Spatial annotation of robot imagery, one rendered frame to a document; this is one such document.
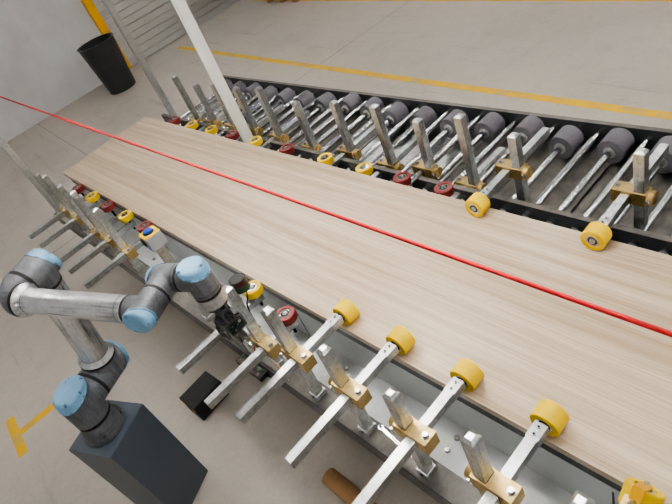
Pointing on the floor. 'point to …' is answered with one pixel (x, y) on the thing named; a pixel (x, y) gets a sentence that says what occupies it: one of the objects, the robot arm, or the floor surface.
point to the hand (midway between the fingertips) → (239, 338)
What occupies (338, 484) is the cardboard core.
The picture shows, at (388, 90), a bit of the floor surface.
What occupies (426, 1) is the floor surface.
